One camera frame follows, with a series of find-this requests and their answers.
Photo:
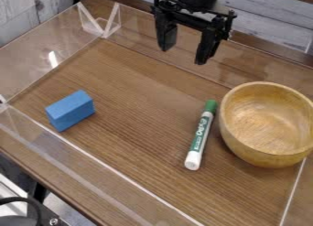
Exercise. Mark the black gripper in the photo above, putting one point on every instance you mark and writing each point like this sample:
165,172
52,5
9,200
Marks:
166,26

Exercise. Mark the green white dry-erase marker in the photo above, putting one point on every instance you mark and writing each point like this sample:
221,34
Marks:
197,148

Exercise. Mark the brown wooden bowl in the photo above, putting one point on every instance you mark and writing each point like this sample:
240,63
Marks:
266,124

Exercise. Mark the blue foam block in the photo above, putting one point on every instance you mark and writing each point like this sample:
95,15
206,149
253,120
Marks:
70,110

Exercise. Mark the clear acrylic tray wall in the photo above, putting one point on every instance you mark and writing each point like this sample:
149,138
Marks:
115,165

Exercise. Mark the black metal bracket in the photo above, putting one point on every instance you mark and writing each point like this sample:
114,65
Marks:
50,218

